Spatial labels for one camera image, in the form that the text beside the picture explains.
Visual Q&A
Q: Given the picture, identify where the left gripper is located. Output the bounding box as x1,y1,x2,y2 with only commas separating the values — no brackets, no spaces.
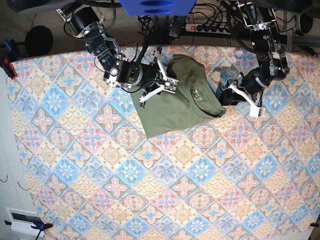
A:
217,72,265,118

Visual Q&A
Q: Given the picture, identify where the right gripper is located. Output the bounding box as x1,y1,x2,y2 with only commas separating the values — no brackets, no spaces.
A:
138,46,179,109

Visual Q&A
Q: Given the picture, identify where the green t-shirt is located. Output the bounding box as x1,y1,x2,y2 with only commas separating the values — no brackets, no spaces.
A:
131,54,226,138

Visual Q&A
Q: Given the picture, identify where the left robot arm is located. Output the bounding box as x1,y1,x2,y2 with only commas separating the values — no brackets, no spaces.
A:
218,0,290,118

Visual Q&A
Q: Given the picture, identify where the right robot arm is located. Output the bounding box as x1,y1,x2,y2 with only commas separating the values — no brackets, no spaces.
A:
56,0,179,108

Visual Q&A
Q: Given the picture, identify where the white power strip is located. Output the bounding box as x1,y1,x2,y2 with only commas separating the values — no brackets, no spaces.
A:
184,23,229,35

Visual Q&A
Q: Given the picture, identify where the patterned tablecloth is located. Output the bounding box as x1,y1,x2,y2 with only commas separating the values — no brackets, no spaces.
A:
6,51,320,240

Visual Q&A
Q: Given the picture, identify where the black round stool base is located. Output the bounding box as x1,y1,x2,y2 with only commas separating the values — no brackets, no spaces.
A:
24,25,54,57

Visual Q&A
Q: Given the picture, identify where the orange clamp bottom right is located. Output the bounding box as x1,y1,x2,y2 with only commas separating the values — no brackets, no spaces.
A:
309,222,320,228

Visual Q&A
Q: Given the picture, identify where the orange black clamp left top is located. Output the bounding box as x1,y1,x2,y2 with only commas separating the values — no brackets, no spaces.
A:
0,39,18,80

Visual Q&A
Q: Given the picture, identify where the blue clamp bottom left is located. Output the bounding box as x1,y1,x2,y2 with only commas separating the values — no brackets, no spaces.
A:
4,219,54,237

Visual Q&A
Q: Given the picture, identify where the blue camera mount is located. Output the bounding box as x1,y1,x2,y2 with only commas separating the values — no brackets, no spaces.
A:
118,0,196,16

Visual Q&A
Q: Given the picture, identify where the white wall socket box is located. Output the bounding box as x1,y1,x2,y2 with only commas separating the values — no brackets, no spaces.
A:
5,207,42,237

